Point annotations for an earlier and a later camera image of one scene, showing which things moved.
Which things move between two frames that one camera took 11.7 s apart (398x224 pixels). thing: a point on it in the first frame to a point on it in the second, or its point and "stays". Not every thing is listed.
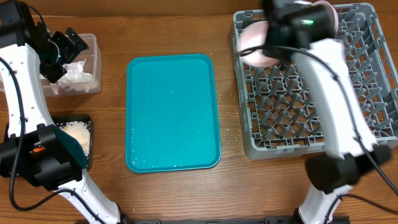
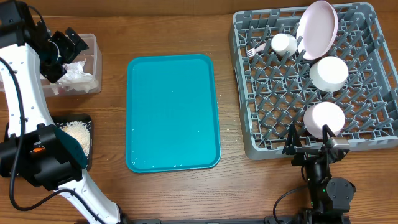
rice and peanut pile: [79, 130] stays
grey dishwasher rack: [279, 113] stays
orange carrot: [38, 149] stays
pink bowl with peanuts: [253, 35] to [322, 113]
